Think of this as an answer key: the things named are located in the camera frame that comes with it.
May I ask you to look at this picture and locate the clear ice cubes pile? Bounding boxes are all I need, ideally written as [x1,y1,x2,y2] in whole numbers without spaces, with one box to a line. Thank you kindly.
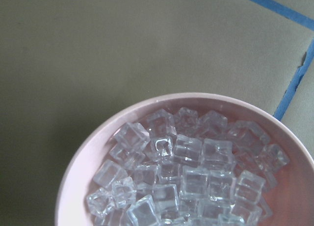
[86,107,289,226]

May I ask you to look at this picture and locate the pink bowl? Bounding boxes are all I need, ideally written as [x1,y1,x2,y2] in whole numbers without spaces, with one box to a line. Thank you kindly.
[54,93,314,226]

